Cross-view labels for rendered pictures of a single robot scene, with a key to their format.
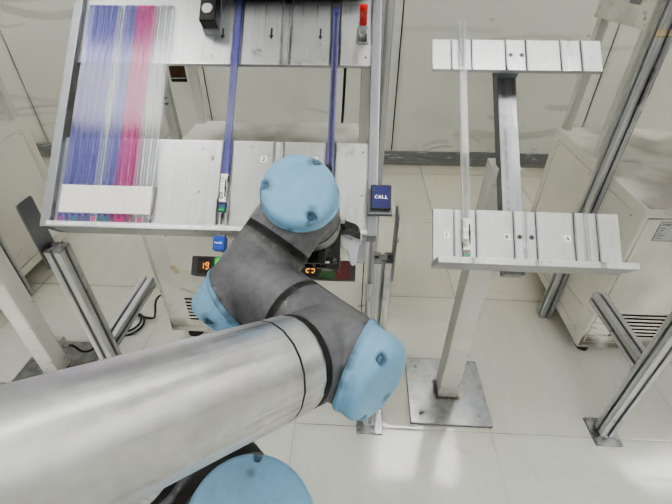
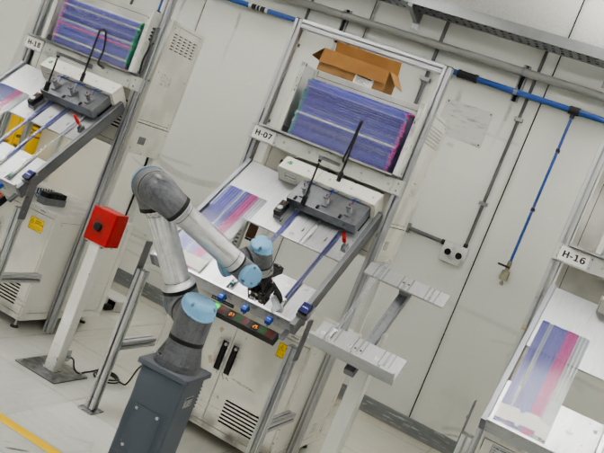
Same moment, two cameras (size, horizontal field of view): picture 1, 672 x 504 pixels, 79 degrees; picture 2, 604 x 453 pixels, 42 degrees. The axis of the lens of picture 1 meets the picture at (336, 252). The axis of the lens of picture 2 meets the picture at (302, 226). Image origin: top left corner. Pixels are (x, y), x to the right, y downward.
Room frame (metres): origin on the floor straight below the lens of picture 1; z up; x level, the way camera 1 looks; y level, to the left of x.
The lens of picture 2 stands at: (-2.13, -0.93, 1.33)
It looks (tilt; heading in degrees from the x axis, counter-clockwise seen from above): 5 degrees down; 19
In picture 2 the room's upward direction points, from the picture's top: 22 degrees clockwise
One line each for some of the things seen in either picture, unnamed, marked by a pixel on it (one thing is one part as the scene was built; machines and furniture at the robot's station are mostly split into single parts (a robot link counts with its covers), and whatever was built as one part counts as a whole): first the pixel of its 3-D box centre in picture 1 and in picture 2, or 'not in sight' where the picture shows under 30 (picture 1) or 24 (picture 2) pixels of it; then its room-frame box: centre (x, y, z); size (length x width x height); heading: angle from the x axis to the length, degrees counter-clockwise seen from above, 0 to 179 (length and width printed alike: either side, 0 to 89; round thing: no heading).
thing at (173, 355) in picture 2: not in sight; (182, 350); (0.15, 0.08, 0.60); 0.15 x 0.15 x 0.10
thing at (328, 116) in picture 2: not in sight; (350, 125); (1.21, 0.18, 1.52); 0.51 x 0.13 x 0.27; 87
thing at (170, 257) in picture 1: (276, 228); (252, 367); (1.34, 0.23, 0.31); 0.70 x 0.65 x 0.62; 87
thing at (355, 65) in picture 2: not in sight; (374, 71); (1.52, 0.27, 1.82); 0.68 x 0.30 x 0.20; 87
